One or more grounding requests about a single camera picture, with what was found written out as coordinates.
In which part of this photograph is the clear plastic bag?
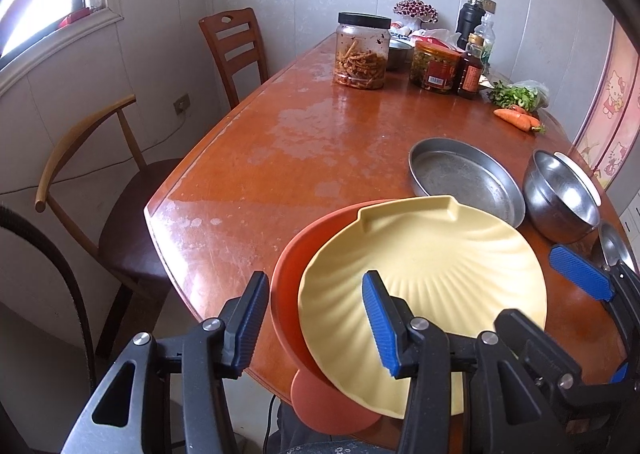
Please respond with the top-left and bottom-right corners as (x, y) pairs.
(510, 79), (551, 111)

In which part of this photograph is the stainless steel bowl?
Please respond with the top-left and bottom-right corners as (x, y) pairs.
(522, 149), (601, 244)
(590, 221), (632, 270)

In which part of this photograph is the bunch of green vegetables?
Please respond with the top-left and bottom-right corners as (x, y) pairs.
(487, 80), (541, 111)

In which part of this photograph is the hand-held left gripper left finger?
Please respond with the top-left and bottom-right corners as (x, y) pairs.
(60, 270), (271, 454)

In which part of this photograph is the clear plastic bottle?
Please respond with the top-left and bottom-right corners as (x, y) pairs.
(472, 14), (497, 72)

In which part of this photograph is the curved-back wooden chair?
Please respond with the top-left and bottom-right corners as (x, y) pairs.
(34, 94), (183, 360)

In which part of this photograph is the black cable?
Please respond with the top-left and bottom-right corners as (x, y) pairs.
(264, 394), (281, 454)

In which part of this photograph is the pink cartoon folding screen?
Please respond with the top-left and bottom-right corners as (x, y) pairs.
(570, 9), (640, 195)

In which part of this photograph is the dark red flower bouquet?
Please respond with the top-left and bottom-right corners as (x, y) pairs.
(392, 0), (440, 27)

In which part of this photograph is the red object on sill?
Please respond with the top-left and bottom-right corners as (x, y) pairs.
(59, 10), (91, 30)

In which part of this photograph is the dark soy sauce bottle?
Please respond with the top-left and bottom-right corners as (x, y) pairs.
(454, 33), (485, 99)

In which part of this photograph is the small steel basin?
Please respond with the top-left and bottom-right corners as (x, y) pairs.
(387, 36), (416, 71)

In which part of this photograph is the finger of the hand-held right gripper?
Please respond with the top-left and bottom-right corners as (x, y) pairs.
(548, 244), (640, 350)
(492, 308), (640, 454)

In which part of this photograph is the red label pickle jar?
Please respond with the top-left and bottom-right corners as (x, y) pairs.
(409, 40), (463, 95)

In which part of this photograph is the orange shell-shaped plate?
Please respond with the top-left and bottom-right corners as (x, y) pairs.
(270, 199), (401, 435)

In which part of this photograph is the round metal pan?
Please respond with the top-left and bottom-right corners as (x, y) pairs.
(408, 136), (527, 230)

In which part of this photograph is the orange carrot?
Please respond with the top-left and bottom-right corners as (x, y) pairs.
(512, 105), (547, 134)
(493, 107), (535, 134)

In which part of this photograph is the red tissue pack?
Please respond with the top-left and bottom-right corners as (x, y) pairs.
(410, 28), (463, 51)

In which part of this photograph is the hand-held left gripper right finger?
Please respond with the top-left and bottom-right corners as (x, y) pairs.
(361, 270), (506, 454)

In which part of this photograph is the black thermos flask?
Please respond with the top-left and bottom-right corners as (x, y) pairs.
(455, 0), (488, 37)

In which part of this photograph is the yellow shell-shaped plate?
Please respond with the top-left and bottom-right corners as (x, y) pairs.
(297, 195), (548, 420)

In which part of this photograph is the pickle jar with black lid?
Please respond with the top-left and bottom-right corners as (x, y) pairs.
(333, 12), (392, 91)

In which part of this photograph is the red-brown wooden chair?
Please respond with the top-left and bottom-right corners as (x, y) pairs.
(198, 7), (271, 110)

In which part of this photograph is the thin wall cable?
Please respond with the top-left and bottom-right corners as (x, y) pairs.
(0, 111), (187, 196)

